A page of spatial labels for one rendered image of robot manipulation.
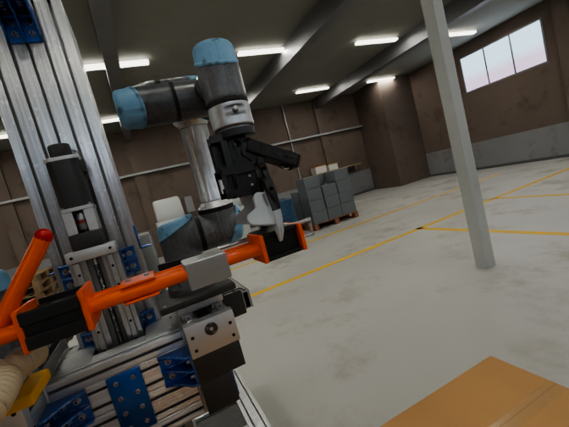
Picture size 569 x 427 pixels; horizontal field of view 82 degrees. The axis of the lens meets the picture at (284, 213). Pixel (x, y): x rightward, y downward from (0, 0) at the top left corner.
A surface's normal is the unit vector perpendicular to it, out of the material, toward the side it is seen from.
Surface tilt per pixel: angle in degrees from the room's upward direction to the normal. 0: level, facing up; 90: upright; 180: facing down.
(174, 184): 90
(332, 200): 90
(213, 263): 89
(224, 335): 90
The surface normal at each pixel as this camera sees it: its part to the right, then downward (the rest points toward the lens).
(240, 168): 0.37, -0.01
